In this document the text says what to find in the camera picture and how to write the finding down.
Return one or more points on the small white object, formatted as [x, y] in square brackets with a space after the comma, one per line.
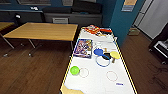
[33, 8]

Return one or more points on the dark grey sofa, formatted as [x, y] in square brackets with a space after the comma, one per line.
[76, 15]
[20, 15]

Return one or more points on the black wheeled cart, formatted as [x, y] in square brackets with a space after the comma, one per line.
[160, 46]

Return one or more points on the beige framed wall notice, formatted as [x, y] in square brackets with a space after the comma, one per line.
[129, 5]

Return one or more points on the colourful game box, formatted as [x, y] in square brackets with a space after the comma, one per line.
[82, 48]

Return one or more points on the yellow round paddle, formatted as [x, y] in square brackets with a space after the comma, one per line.
[114, 55]

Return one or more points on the interior glass wall window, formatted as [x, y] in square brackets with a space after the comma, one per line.
[30, 1]

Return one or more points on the white paper sheet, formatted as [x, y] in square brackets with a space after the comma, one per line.
[103, 41]

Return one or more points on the white work table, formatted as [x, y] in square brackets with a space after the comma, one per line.
[96, 78]

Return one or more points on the black paddle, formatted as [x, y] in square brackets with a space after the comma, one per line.
[106, 56]

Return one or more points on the red orange flat package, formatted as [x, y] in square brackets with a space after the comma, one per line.
[92, 29]

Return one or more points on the red flat object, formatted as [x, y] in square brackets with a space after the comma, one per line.
[105, 30]

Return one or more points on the cardboard box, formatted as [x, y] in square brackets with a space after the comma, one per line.
[134, 31]

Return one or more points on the white double door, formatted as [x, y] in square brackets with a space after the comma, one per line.
[151, 16]

